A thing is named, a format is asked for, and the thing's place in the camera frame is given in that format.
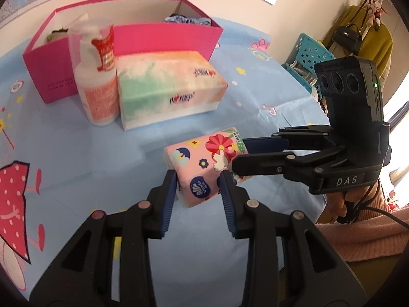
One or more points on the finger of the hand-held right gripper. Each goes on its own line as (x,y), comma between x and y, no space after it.
(265,164)
(262,144)

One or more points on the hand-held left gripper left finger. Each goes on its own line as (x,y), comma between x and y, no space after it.
(167,211)

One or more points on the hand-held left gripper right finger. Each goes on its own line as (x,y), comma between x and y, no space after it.
(229,211)

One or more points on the small pink floral tissue pack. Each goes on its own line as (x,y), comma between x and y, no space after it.
(198,160)

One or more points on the large pastel tissue pack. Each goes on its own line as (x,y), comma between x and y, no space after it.
(153,89)

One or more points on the blue checkered cloth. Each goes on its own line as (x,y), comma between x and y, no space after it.
(195,21)

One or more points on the pink cardboard box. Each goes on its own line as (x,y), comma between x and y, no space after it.
(51,70)

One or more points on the green plush toy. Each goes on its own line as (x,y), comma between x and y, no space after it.
(56,35)

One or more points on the person's right forearm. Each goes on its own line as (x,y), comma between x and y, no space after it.
(367,236)

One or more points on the person's right hand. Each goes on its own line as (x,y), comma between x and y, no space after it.
(335,203)

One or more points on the yellow hanging coat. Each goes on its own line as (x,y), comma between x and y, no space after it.
(377,48)

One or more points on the black handbag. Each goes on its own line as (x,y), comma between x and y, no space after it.
(346,38)

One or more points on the teal plastic basket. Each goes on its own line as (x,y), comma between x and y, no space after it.
(306,51)

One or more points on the white red hanging plush toy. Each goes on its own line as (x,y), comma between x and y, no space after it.
(375,11)

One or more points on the white lotion pump bottle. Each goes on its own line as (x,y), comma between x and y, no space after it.
(96,102)

